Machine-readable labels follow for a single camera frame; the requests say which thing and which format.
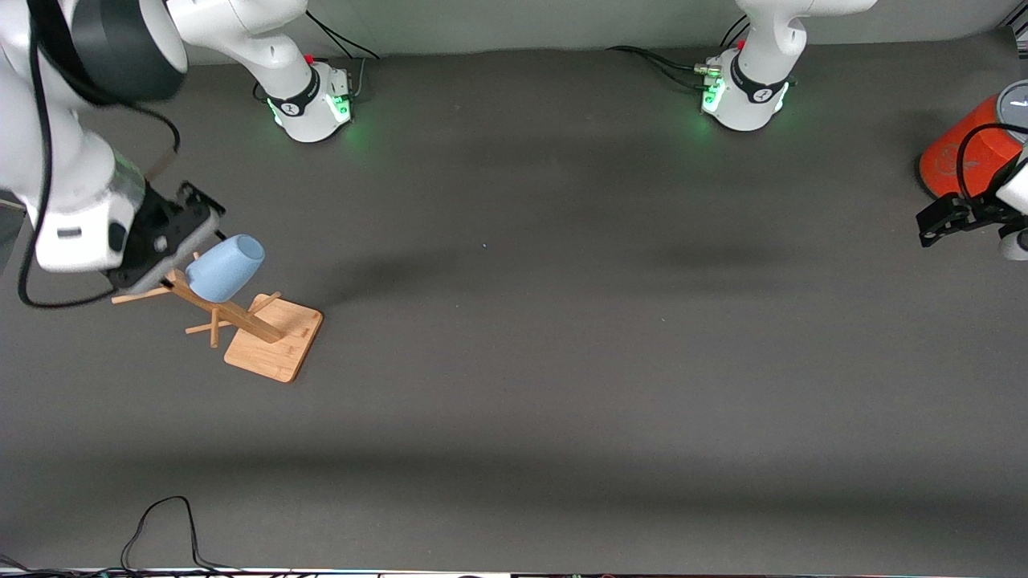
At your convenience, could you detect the black looped table cable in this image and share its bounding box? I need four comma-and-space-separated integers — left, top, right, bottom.
120, 495, 242, 576

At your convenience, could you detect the orange plastic cup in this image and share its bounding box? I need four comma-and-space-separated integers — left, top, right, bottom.
919, 79, 1028, 201

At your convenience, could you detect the black left arm wrist cable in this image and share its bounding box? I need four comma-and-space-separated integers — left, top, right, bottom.
956, 121, 1028, 203

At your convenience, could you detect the black right arm wrist cable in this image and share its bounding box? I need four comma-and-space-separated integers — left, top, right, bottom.
16, 0, 182, 311

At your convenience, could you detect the black arm base cable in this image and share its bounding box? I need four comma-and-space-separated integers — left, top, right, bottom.
606, 14, 753, 91
306, 8, 380, 102

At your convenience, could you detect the black arm wrist cable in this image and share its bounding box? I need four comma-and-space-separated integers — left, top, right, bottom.
16, 0, 182, 311
956, 121, 1028, 203

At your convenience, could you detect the black left arm base cable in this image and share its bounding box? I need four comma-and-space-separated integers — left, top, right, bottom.
606, 14, 753, 91

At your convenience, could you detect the black right arm base cable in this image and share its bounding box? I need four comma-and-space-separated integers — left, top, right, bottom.
306, 8, 380, 102

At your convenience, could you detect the wooden cup rack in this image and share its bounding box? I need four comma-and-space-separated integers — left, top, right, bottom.
111, 250, 324, 384

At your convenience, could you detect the light blue plastic cup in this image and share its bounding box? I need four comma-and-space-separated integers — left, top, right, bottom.
186, 234, 267, 304

